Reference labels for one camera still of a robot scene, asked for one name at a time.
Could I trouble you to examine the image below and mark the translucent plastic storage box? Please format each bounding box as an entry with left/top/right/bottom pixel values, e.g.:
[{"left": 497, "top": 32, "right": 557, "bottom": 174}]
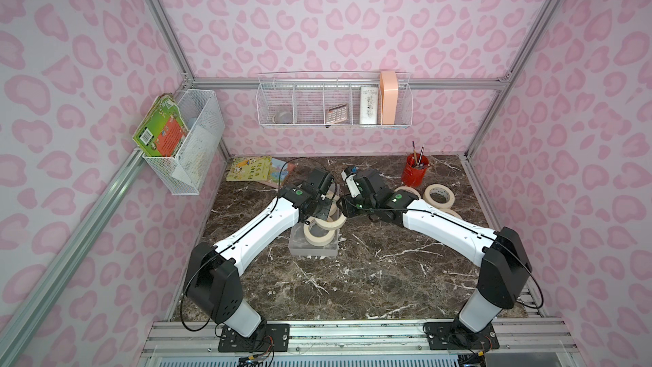
[{"left": 288, "top": 185, "right": 344, "bottom": 258}]

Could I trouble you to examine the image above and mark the aluminium corner frame post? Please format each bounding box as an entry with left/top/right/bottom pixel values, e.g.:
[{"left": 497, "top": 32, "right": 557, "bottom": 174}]
[{"left": 460, "top": 0, "right": 587, "bottom": 225}]

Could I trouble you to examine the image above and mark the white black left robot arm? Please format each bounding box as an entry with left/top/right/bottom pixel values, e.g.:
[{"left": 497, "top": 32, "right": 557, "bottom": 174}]
[{"left": 182, "top": 169, "right": 334, "bottom": 341}]

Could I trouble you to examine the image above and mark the green red book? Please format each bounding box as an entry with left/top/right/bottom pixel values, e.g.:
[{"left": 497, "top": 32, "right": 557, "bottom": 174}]
[{"left": 132, "top": 93, "right": 189, "bottom": 157}]

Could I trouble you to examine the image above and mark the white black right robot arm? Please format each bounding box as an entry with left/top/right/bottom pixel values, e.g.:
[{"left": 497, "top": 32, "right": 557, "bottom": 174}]
[{"left": 338, "top": 166, "right": 532, "bottom": 334}]

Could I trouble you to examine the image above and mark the white mesh side basket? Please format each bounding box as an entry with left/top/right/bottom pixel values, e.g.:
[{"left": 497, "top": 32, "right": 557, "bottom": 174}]
[{"left": 132, "top": 89, "right": 225, "bottom": 195}]

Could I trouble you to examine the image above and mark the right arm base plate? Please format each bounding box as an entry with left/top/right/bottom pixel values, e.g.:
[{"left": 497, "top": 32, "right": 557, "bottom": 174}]
[{"left": 423, "top": 321, "right": 500, "bottom": 352}]

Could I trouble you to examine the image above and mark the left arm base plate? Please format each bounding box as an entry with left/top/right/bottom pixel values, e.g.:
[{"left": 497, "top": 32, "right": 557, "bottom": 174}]
[{"left": 218, "top": 323, "right": 290, "bottom": 353}]

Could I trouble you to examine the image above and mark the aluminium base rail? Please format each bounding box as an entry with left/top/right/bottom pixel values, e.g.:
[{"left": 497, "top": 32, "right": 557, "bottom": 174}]
[{"left": 137, "top": 318, "right": 585, "bottom": 366}]

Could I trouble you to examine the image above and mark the pink plastic case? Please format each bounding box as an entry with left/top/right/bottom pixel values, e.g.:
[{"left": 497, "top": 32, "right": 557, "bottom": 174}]
[{"left": 379, "top": 71, "right": 398, "bottom": 126}]

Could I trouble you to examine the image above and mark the white wire wall basket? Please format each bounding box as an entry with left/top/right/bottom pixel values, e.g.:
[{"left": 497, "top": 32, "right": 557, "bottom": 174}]
[{"left": 256, "top": 71, "right": 414, "bottom": 129}]

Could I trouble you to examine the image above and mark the pink children's book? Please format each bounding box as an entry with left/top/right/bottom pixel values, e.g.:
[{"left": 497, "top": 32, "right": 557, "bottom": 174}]
[{"left": 260, "top": 158, "right": 296, "bottom": 189}]

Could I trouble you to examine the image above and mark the white paper booklet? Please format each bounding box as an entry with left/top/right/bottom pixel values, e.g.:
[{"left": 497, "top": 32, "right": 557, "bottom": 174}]
[{"left": 171, "top": 124, "right": 222, "bottom": 191}]

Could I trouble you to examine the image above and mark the yellow green children's book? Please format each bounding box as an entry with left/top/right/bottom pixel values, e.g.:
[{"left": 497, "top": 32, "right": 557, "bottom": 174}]
[{"left": 226, "top": 156, "right": 272, "bottom": 182}]

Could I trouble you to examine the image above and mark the clear round container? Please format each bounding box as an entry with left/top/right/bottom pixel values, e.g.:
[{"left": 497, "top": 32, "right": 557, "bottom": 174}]
[{"left": 273, "top": 105, "right": 295, "bottom": 125}]

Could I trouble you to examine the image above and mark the white card box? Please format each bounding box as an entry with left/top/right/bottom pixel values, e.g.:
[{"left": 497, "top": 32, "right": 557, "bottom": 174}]
[{"left": 359, "top": 87, "right": 380, "bottom": 125}]

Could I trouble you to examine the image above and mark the cream masking tape roll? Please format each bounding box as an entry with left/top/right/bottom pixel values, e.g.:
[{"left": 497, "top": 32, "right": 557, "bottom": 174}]
[
  {"left": 325, "top": 183, "right": 340, "bottom": 217},
  {"left": 394, "top": 186, "right": 421, "bottom": 200},
  {"left": 313, "top": 214, "right": 347, "bottom": 231},
  {"left": 303, "top": 222, "right": 337, "bottom": 247},
  {"left": 422, "top": 185, "right": 455, "bottom": 209}
]

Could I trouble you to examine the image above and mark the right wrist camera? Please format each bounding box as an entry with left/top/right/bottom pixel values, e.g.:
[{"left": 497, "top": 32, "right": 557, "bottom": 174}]
[{"left": 341, "top": 166, "right": 361, "bottom": 198}]

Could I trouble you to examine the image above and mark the red metal pencil bucket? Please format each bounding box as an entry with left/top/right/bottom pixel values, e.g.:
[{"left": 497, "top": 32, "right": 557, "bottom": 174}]
[{"left": 401, "top": 154, "right": 430, "bottom": 188}]

